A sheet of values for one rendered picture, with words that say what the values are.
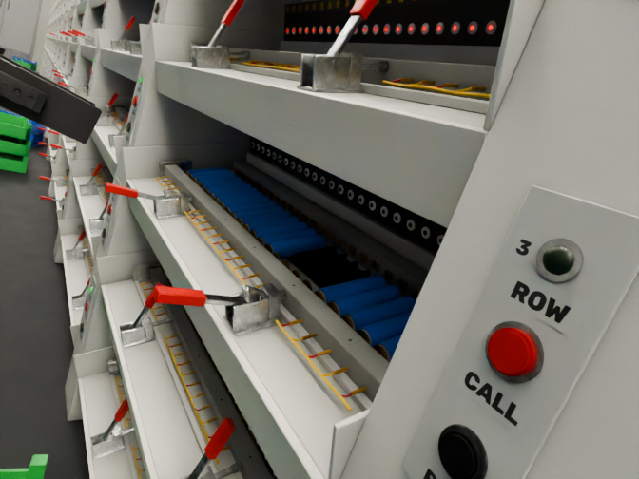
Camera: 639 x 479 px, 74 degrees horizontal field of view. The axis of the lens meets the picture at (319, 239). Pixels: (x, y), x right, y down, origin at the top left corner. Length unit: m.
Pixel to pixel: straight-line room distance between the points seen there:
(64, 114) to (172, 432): 0.33
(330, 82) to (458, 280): 0.18
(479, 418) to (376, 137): 0.14
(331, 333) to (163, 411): 0.29
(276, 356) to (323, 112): 0.17
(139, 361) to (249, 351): 0.31
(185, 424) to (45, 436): 0.44
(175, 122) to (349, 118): 0.52
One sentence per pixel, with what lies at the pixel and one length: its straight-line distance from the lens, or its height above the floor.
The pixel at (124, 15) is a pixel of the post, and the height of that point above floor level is 0.76.
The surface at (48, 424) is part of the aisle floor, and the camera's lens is 0.96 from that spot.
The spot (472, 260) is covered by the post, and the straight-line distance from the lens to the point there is 0.17.
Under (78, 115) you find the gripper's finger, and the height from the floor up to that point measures 0.58.
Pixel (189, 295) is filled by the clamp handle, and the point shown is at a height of 0.50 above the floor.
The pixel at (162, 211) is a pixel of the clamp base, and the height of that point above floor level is 0.48.
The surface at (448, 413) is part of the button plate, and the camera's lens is 0.18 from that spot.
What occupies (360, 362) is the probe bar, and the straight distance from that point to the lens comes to 0.28.
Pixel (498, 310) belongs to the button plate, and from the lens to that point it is 0.17.
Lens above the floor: 0.63
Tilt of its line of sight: 13 degrees down
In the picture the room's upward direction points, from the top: 20 degrees clockwise
